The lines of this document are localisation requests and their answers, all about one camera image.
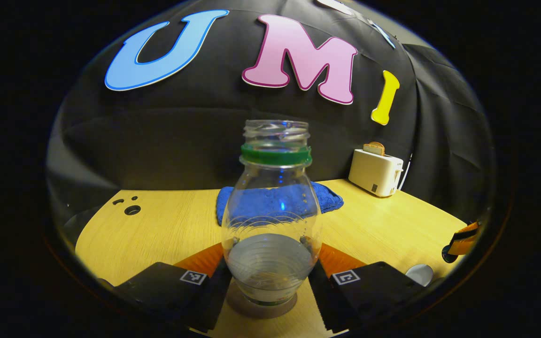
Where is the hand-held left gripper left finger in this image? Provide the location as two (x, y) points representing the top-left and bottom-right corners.
(111, 242), (232, 334)

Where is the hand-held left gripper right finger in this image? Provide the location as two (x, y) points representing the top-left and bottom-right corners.
(307, 243), (428, 334)

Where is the dark teal teacup lid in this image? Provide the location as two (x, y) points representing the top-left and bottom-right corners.
(441, 244), (460, 264)

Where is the dark teal teacup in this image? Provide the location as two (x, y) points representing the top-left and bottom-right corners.
(405, 264), (434, 287)

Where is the clear plastic water bottle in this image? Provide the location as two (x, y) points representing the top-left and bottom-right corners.
(221, 119), (323, 307)

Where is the folded blue towel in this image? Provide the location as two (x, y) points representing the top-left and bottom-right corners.
(216, 181), (345, 226)

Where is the white toaster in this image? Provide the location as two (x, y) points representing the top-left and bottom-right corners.
(348, 149), (403, 198)

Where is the black backdrop cloth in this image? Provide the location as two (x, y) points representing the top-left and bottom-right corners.
(47, 0), (494, 235)

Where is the white toaster cable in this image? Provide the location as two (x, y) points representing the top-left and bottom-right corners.
(399, 153), (415, 191)

